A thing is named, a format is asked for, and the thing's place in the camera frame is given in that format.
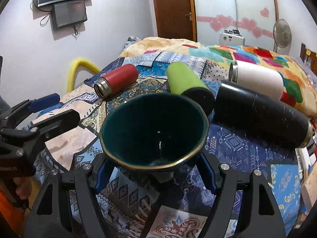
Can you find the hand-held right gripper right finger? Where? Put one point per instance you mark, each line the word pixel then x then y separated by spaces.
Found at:
pixel 209 176

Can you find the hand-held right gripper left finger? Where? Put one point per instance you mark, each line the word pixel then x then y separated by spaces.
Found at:
pixel 102 176

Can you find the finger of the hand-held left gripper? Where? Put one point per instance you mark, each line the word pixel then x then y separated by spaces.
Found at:
pixel 44 103
pixel 58 122

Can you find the dark teal gold-rimmed cup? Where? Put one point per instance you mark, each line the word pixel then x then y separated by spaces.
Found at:
pixel 153 131

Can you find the person's left hand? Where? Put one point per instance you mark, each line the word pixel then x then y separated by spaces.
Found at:
pixel 22 191

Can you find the blue patterned blanket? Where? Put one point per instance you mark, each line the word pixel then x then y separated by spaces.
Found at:
pixel 247 153

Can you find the yellow foam tube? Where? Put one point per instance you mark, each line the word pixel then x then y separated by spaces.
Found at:
pixel 79 63

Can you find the red steel bottle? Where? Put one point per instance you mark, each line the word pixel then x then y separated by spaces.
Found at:
pixel 116 79

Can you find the black steel bottle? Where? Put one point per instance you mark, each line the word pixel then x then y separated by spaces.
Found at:
pixel 255 114

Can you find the white box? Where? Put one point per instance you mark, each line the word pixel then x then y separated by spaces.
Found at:
pixel 303 160

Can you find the green and black bottle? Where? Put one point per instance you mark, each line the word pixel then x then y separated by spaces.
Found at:
pixel 185 79

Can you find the cardboard box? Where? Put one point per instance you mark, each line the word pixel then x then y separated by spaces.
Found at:
pixel 310 188

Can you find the white steel bottle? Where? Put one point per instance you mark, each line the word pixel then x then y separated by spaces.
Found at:
pixel 257 79

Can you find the yellow colourful patch quilt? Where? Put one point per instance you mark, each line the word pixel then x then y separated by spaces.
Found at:
pixel 272 59

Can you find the white box appliance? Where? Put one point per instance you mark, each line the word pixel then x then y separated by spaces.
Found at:
pixel 231 38

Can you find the pink heart stickers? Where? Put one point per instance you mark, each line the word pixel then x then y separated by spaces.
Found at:
pixel 221 22

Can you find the standing fan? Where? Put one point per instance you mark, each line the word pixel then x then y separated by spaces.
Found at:
pixel 282 33

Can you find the brown wooden door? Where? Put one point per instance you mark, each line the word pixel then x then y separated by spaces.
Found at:
pixel 173 7

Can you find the frosted sliding wardrobe door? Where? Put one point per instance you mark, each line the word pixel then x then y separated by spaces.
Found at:
pixel 223 2

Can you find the small black wall monitor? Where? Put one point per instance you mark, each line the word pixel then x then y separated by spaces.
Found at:
pixel 69 14

